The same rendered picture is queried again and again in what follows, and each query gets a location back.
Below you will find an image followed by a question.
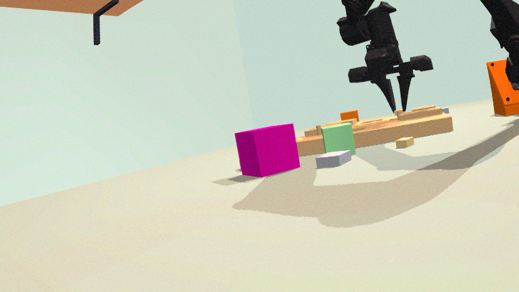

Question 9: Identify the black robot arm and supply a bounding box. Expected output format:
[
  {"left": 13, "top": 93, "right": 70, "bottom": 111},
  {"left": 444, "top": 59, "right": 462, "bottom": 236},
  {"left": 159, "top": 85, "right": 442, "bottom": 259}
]
[{"left": 337, "top": 0, "right": 519, "bottom": 91}]

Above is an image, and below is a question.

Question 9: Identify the magenta cube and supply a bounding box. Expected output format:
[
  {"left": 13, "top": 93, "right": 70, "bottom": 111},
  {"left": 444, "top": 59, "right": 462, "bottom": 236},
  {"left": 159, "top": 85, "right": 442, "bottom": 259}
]
[{"left": 234, "top": 124, "right": 300, "bottom": 178}]

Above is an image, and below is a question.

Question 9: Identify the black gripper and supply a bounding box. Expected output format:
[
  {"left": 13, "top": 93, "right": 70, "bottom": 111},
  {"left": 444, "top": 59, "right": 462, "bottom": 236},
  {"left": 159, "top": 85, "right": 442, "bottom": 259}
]
[{"left": 348, "top": 33, "right": 433, "bottom": 113}]

